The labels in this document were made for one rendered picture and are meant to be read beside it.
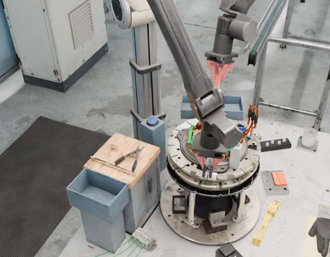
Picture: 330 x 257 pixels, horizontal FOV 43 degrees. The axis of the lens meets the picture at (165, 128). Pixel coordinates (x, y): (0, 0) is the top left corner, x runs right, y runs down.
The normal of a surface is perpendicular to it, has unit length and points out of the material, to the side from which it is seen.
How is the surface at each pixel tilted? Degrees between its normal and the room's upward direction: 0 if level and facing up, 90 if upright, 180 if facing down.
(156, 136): 90
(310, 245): 0
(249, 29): 80
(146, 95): 90
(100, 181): 90
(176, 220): 0
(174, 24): 73
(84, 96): 0
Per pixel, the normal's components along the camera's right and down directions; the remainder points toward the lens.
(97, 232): -0.47, 0.57
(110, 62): -0.02, -0.77
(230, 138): 0.49, 0.53
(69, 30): 0.91, 0.24
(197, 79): 0.38, 0.31
